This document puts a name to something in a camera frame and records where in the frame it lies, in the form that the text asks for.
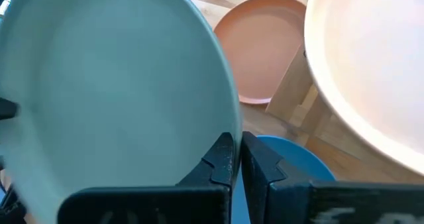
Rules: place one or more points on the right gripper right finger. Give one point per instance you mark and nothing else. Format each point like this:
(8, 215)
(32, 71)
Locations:
(298, 204)

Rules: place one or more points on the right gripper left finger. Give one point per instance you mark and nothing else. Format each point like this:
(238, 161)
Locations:
(165, 204)

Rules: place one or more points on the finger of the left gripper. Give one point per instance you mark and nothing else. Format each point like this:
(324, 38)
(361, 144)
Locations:
(7, 108)

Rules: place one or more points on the blue plate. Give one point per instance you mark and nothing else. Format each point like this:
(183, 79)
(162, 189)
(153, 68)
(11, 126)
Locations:
(304, 161)

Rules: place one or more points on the cream plate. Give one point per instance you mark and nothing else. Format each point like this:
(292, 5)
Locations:
(371, 68)

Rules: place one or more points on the pink plate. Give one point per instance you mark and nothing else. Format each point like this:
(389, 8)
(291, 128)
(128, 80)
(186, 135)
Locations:
(261, 51)

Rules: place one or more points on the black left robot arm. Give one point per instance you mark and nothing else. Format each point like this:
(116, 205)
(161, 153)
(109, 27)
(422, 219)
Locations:
(10, 207)

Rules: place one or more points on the wooden slatted shelf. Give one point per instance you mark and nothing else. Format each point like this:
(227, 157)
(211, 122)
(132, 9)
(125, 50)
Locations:
(288, 91)

